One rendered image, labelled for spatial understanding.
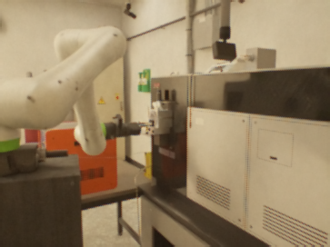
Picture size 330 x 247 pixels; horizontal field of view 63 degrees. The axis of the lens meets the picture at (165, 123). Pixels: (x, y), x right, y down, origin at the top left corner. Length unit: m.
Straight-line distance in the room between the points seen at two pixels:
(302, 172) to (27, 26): 4.41
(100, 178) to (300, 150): 1.24
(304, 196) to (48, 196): 0.76
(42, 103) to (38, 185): 0.21
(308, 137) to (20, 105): 0.80
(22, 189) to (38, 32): 4.17
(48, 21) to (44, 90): 4.21
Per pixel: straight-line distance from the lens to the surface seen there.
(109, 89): 4.61
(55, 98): 0.68
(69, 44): 1.07
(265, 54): 1.45
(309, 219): 1.00
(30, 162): 0.82
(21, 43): 4.77
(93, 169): 1.78
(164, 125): 1.49
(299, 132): 0.95
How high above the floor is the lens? 1.38
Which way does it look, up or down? 8 degrees down
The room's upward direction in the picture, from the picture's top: straight up
